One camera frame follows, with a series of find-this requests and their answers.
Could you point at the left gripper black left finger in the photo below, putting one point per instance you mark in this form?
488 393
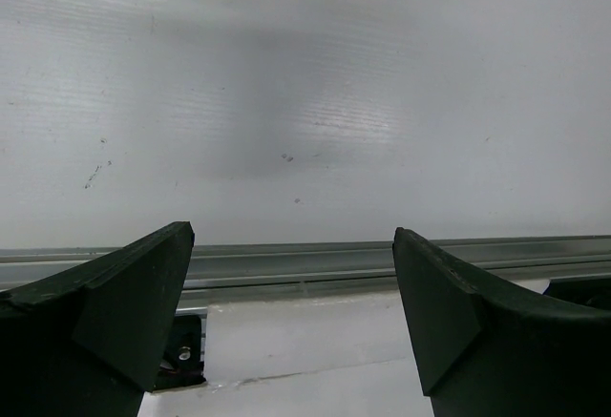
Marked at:
88 341

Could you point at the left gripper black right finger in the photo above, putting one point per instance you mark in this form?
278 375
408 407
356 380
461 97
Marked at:
484 346

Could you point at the aluminium rail frame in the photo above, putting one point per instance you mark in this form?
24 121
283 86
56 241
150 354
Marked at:
269 272

